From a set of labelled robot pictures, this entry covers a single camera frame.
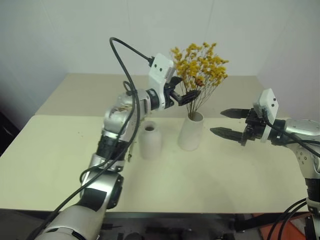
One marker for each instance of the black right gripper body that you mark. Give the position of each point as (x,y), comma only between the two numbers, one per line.
(253,126)

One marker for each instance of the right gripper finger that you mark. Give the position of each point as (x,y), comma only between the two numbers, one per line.
(235,113)
(226,133)

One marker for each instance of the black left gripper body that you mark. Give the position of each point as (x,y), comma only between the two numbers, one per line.
(169,95)

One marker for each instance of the yellow dried flower bouquet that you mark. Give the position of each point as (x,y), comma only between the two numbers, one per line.
(197,65)

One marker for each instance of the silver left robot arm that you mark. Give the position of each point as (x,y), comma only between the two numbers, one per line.
(117,117)

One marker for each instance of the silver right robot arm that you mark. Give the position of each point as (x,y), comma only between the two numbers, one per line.
(297,127)

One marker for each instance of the white cylinder vase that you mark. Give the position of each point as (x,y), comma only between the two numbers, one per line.
(191,132)

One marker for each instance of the white bottle-shaped vase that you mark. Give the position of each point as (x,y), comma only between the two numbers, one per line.
(150,142)

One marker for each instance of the black bar below table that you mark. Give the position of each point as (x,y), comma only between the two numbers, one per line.
(250,221)

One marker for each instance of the orange object below table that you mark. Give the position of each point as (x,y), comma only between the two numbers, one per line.
(295,231)

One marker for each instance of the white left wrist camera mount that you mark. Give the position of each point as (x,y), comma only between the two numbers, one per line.
(158,72)

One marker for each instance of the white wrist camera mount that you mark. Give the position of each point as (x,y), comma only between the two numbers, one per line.
(158,72)
(268,100)

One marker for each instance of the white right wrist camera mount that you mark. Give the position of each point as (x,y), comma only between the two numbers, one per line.
(268,100)

